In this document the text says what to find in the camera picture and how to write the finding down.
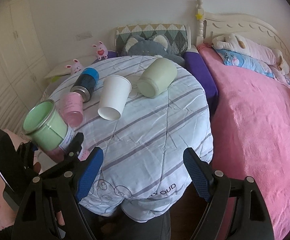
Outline pink bunny plush front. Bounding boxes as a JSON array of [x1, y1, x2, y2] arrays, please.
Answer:
[[65, 59, 84, 75]]

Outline diamond pattern quilted cushion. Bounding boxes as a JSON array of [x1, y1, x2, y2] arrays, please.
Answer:
[[114, 23, 192, 56]]

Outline small pink cup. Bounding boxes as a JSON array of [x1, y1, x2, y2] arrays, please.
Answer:
[[60, 92, 84, 127]]

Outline pink bunny plush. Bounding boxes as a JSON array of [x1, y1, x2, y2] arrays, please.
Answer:
[[92, 41, 108, 61], [65, 59, 84, 75]]

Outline cream wardrobe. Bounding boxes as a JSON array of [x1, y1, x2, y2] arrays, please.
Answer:
[[0, 0, 50, 134]]

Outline black can blue cap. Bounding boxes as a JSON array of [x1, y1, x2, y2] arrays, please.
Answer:
[[70, 67, 99, 103]]

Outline white paper cup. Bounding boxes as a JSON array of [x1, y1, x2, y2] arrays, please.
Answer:
[[98, 75, 132, 121]]

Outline striped white quilt cover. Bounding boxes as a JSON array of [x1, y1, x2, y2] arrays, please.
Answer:
[[38, 55, 215, 223]]

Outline clear jar green pink paper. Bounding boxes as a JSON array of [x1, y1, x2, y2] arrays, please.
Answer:
[[23, 100, 75, 163]]

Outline pale green ceramic cup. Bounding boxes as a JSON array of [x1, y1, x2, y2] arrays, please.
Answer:
[[137, 57, 178, 98]]

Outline grey cat plush pillow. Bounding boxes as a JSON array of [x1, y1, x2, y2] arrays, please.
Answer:
[[121, 35, 185, 67]]

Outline blue cartoon pillow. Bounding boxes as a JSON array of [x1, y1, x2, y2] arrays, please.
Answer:
[[215, 49, 275, 79]]

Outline white plush toy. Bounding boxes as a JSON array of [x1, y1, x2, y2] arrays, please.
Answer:
[[212, 33, 290, 75]]

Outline purple cushion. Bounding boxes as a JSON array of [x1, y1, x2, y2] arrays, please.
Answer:
[[92, 49, 219, 117]]

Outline pink fleece blanket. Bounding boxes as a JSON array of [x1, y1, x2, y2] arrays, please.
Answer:
[[198, 44, 290, 239]]

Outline cream wooden headboard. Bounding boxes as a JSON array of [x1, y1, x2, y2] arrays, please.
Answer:
[[195, 0, 290, 66]]

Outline pink bunny plush rear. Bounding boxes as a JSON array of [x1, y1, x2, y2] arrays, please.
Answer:
[[92, 41, 108, 61]]

